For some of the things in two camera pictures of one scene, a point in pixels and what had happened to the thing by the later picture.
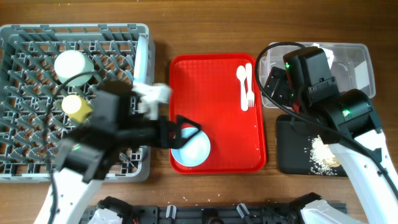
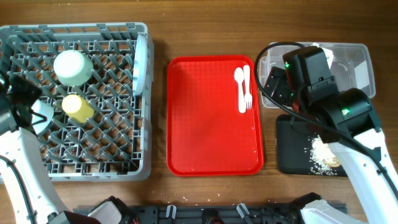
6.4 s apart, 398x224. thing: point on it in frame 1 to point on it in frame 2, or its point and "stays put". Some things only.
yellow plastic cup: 76,107 stays put
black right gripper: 280,93 stays put
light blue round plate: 140,74 stays put
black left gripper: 169,140 to 32,90
